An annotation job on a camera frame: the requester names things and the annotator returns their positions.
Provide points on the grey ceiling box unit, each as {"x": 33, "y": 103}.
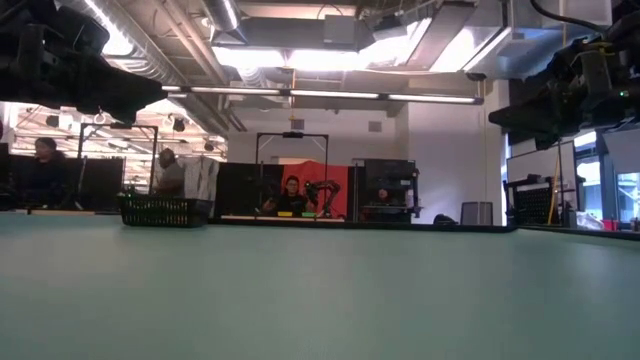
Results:
{"x": 340, "y": 30}

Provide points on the black gantry frame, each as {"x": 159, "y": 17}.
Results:
{"x": 145, "y": 126}
{"x": 292, "y": 134}

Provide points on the black table frame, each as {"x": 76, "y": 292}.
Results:
{"x": 425, "y": 226}

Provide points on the white patterned curtain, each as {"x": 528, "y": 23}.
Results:
{"x": 202, "y": 175}

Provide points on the small yellow background box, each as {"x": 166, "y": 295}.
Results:
{"x": 285, "y": 214}

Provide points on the black equipment cabinet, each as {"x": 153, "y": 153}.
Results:
{"x": 390, "y": 172}

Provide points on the green table mat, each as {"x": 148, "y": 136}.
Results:
{"x": 300, "y": 300}

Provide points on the orange backdrop cloth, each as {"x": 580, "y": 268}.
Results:
{"x": 330, "y": 170}

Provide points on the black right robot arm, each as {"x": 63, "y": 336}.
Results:
{"x": 630, "y": 20}

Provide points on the person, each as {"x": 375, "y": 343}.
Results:
{"x": 171, "y": 180}
{"x": 292, "y": 197}
{"x": 382, "y": 195}
{"x": 47, "y": 172}

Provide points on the small green background box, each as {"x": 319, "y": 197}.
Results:
{"x": 308, "y": 214}

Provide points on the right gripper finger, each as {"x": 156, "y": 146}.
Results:
{"x": 546, "y": 141}
{"x": 535, "y": 115}

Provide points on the long ceiling light strip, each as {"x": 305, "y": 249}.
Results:
{"x": 330, "y": 93}

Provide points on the black background robot arm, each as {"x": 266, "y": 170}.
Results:
{"x": 327, "y": 189}

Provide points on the black partition panel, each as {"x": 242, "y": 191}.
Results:
{"x": 235, "y": 187}
{"x": 100, "y": 180}

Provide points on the black plastic basket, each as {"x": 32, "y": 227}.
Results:
{"x": 162, "y": 212}

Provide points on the grey trash bin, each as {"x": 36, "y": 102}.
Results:
{"x": 476, "y": 214}

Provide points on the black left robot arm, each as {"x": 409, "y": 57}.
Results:
{"x": 15, "y": 7}

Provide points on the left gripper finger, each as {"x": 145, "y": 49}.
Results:
{"x": 130, "y": 97}

